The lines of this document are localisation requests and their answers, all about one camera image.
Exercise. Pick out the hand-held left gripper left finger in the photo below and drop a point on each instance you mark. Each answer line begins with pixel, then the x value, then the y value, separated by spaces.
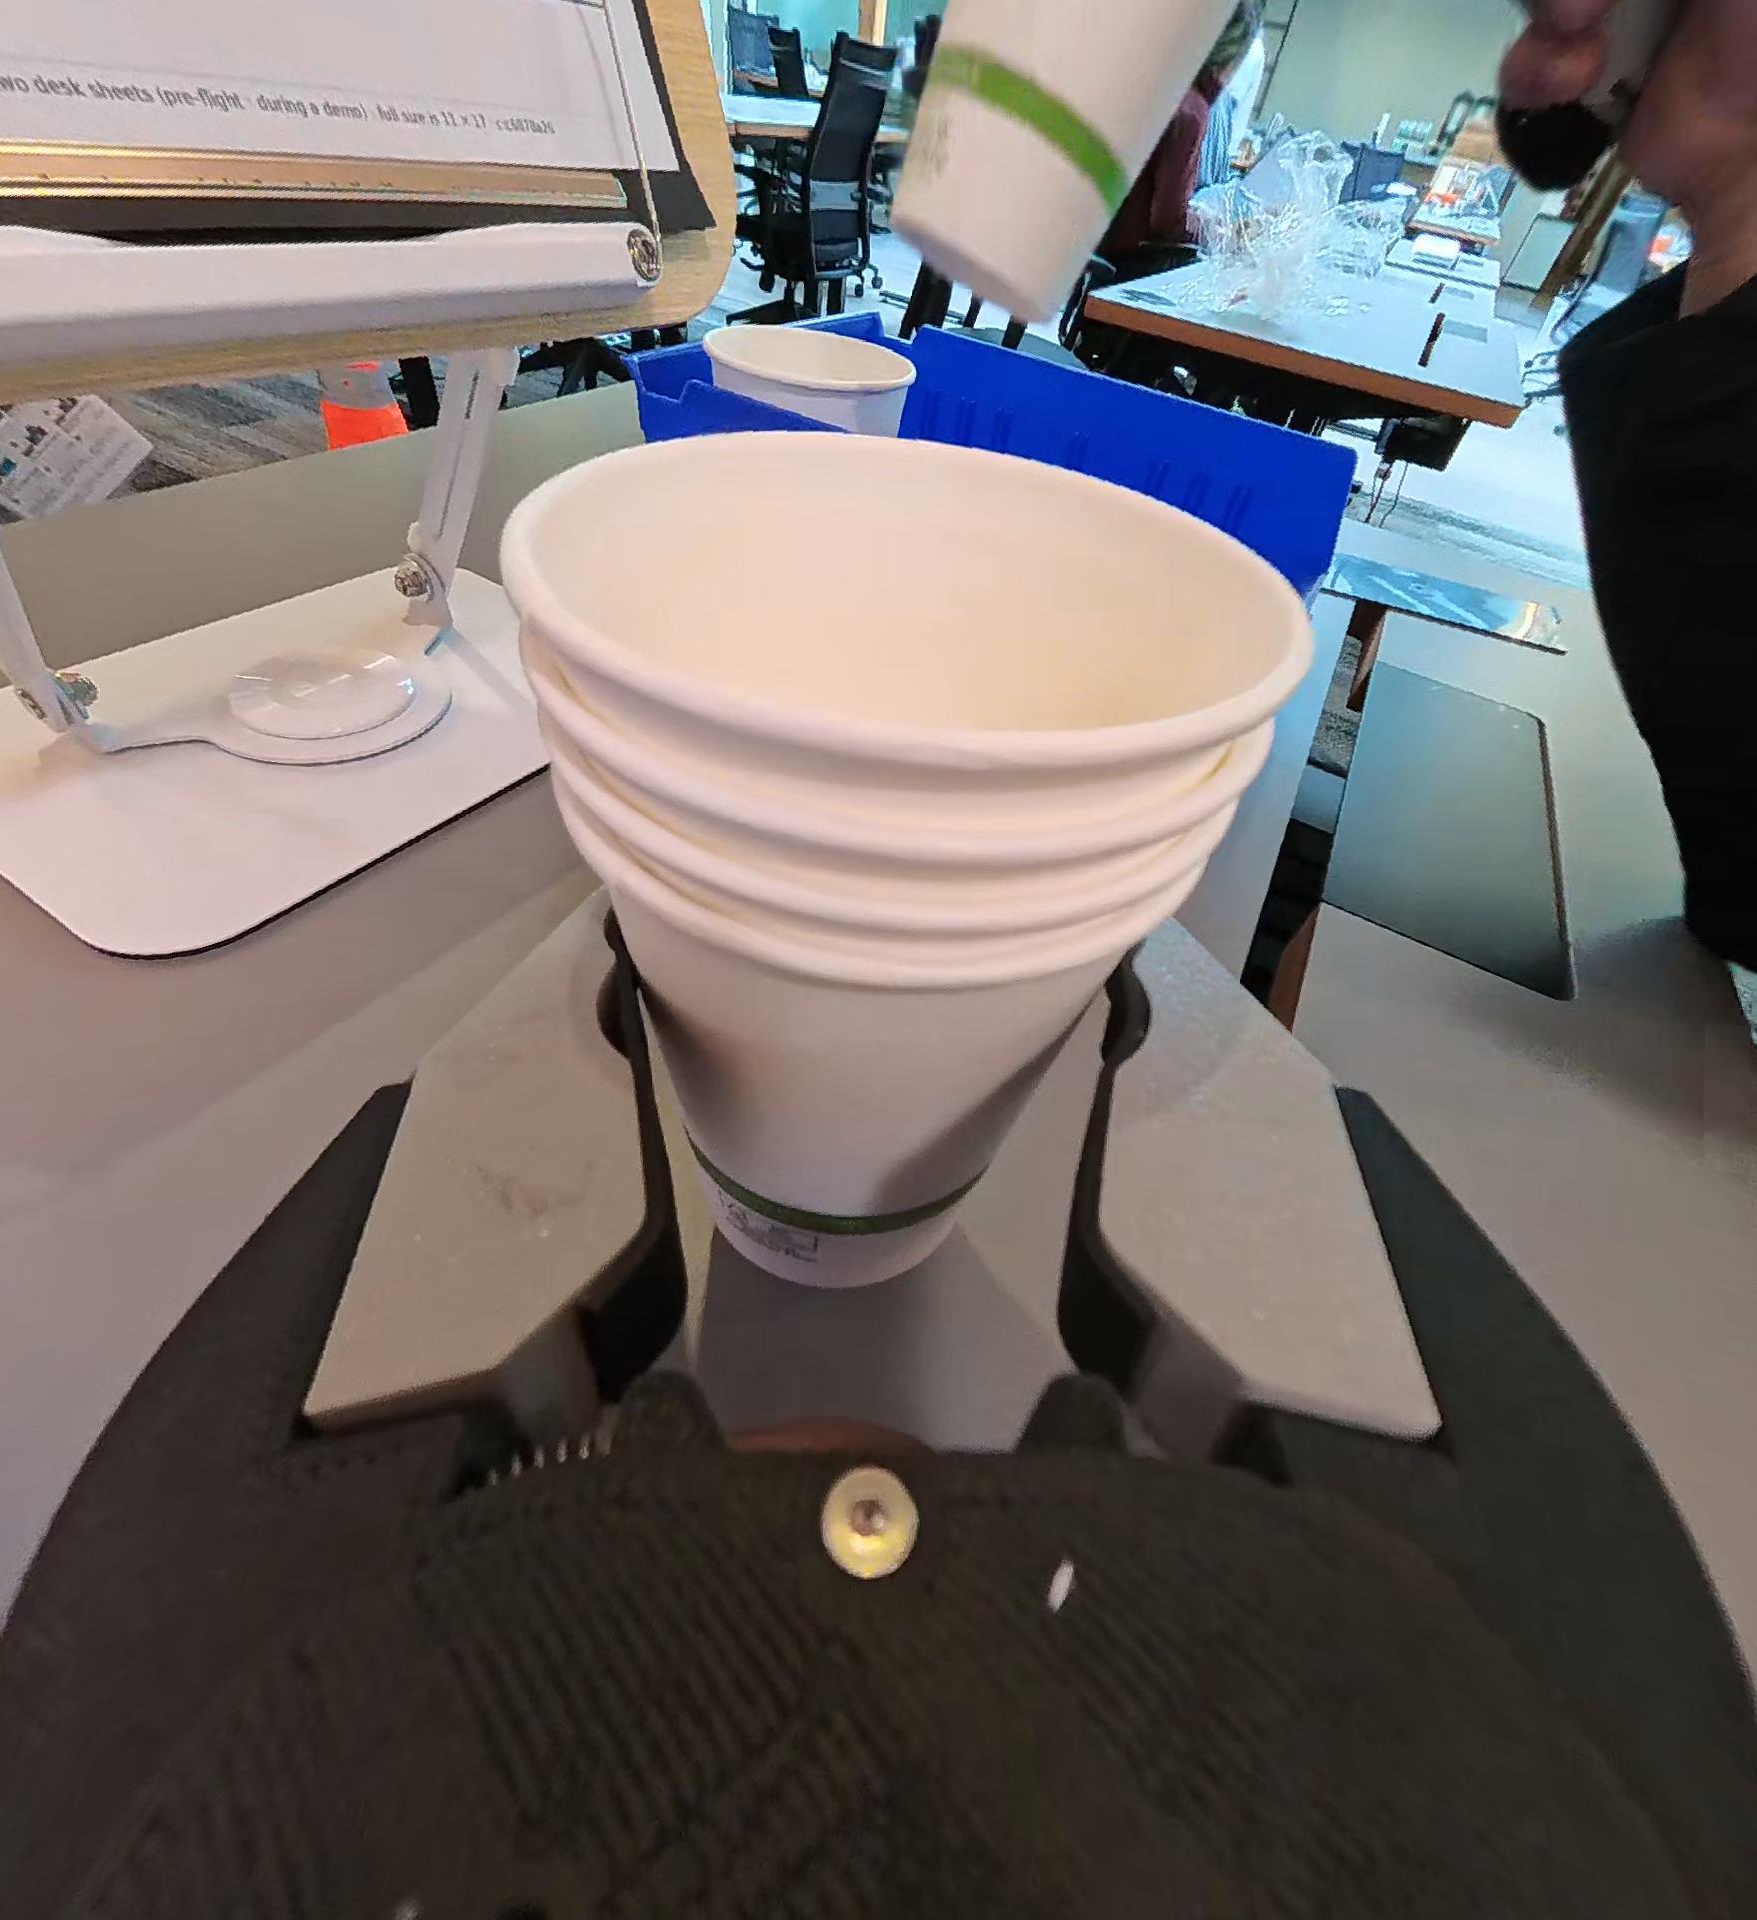
pixel 504 1169

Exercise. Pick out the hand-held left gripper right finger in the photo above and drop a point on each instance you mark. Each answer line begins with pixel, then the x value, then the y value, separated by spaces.
pixel 1269 1200

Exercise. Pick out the white paper cup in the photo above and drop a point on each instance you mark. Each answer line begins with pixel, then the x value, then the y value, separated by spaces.
pixel 895 897
pixel 818 376
pixel 895 829
pixel 1028 150
pixel 818 1112
pixel 895 601

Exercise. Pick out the blue plastic bin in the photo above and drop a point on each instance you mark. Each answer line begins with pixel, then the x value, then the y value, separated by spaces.
pixel 1120 436

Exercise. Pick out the person's right hand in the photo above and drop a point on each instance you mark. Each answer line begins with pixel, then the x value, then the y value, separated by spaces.
pixel 1749 120

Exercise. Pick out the clear plastic bag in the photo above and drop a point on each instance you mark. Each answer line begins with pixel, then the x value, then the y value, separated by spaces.
pixel 1299 225

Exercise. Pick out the white desk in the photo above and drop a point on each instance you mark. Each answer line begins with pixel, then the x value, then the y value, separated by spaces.
pixel 1342 354

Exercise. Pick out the wooden document stand white base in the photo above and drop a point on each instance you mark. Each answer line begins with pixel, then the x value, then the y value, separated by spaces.
pixel 219 840

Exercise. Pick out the black office chair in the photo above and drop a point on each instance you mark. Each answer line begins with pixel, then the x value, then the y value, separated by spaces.
pixel 841 150

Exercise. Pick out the orange traffic cone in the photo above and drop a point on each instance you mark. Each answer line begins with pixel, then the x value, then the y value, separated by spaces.
pixel 366 412

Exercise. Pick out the printed paper sheet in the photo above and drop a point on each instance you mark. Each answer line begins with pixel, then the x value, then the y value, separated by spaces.
pixel 62 458

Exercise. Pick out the printed instruction sheet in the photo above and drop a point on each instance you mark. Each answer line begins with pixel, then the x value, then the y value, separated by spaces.
pixel 294 74

